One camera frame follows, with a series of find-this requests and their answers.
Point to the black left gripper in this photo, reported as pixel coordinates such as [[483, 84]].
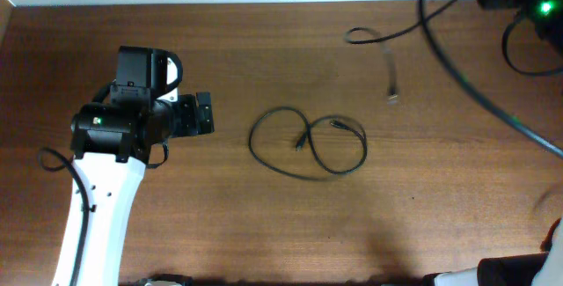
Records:
[[188, 105]]

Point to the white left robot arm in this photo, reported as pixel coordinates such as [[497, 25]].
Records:
[[111, 141]]

